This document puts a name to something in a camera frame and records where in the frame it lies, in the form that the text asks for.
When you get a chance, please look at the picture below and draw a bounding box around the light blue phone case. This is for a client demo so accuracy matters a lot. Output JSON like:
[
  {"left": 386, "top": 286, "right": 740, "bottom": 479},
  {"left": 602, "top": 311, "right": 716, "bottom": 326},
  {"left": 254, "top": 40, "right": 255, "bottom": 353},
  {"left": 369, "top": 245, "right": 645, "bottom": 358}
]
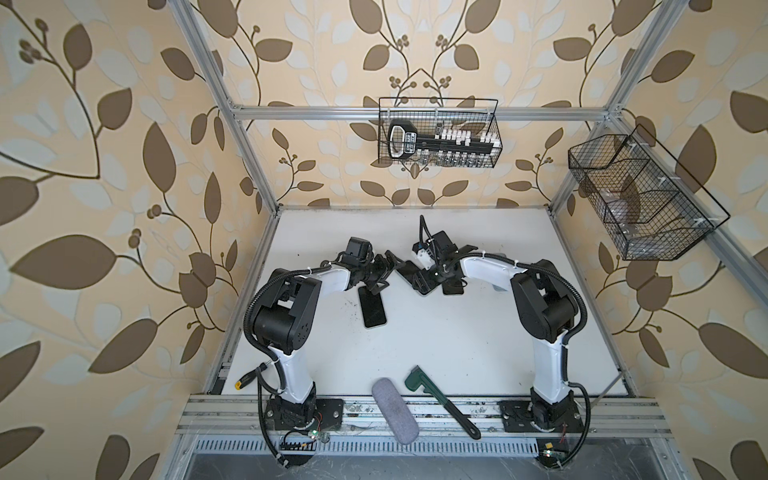
[{"left": 493, "top": 281, "right": 511, "bottom": 292}]

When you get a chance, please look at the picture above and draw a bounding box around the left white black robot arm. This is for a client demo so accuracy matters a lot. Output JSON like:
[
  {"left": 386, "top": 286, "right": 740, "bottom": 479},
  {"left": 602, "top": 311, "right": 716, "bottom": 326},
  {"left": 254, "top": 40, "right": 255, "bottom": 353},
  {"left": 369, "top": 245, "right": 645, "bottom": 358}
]
[{"left": 234, "top": 237, "right": 403, "bottom": 407}]

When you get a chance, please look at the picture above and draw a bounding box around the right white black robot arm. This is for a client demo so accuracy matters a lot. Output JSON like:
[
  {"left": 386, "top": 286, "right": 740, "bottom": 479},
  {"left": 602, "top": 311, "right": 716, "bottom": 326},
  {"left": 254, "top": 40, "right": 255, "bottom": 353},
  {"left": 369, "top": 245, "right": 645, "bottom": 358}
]
[{"left": 403, "top": 216, "right": 588, "bottom": 423}]

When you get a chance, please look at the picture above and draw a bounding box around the grey felt glasses case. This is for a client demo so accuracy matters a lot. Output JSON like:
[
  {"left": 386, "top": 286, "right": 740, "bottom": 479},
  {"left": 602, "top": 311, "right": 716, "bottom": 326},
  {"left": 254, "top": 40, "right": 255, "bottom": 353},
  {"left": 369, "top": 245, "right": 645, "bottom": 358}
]
[{"left": 372, "top": 378, "right": 420, "bottom": 445}]

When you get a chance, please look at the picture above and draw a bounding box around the middle black smartphone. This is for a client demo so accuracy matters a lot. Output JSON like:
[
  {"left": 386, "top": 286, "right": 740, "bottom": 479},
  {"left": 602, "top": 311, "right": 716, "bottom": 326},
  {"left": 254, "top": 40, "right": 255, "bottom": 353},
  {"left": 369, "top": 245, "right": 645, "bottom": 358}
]
[{"left": 396, "top": 261, "right": 420, "bottom": 282}]

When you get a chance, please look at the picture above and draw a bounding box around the black smartphone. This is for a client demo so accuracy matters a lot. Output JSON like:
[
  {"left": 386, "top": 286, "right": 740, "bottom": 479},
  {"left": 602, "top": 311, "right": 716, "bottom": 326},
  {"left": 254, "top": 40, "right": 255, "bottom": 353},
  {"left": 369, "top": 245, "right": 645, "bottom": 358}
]
[
  {"left": 358, "top": 287, "right": 387, "bottom": 329},
  {"left": 396, "top": 261, "right": 420, "bottom": 282}
]

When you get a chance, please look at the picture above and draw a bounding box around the left black smartphone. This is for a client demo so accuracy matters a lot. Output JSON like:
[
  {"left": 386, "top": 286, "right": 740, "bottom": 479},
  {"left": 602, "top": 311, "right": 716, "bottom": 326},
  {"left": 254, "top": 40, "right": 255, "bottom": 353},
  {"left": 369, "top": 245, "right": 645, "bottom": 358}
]
[{"left": 358, "top": 287, "right": 387, "bottom": 329}]

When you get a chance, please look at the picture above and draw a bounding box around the green pipe wrench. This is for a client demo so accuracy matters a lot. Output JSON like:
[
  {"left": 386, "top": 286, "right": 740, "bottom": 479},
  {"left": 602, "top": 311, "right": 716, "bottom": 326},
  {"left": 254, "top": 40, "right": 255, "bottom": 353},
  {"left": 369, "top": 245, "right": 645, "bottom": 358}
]
[{"left": 405, "top": 366, "right": 482, "bottom": 440}]

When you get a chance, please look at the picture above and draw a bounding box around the black socket tool set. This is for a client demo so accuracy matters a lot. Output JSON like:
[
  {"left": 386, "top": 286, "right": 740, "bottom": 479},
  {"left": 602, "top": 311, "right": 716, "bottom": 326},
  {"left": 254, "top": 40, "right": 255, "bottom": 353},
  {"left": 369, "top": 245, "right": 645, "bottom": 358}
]
[{"left": 384, "top": 119, "right": 502, "bottom": 161}]

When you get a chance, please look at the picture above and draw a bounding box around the back black wire basket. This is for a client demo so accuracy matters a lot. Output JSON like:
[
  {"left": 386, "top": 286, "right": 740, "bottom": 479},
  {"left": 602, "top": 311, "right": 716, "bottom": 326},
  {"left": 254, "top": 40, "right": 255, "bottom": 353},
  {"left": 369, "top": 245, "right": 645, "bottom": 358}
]
[{"left": 377, "top": 96, "right": 503, "bottom": 169}]

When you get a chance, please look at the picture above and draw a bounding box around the black wire basket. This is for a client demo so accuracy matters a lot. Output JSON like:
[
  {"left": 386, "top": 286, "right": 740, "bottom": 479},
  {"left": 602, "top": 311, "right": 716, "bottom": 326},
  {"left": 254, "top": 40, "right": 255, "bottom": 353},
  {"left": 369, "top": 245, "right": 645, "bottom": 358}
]
[
  {"left": 568, "top": 124, "right": 731, "bottom": 261},
  {"left": 377, "top": 96, "right": 503, "bottom": 169}
]

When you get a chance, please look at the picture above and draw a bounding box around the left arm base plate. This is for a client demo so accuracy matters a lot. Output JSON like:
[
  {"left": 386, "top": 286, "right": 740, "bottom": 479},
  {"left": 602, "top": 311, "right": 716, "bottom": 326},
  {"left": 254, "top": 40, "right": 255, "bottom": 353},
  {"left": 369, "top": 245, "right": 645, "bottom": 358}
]
[{"left": 258, "top": 397, "right": 345, "bottom": 469}]

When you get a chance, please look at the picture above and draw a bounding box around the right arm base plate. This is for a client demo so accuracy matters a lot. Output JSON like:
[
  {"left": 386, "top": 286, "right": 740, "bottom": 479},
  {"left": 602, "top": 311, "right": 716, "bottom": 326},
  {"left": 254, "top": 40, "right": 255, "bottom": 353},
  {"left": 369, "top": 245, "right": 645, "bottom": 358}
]
[{"left": 498, "top": 396, "right": 592, "bottom": 470}]

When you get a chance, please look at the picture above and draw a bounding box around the right black wire basket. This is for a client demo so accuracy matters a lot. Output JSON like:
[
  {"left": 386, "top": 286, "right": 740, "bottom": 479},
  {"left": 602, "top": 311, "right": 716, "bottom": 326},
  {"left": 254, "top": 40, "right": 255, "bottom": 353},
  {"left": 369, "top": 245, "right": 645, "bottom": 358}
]
[{"left": 568, "top": 124, "right": 731, "bottom": 261}]

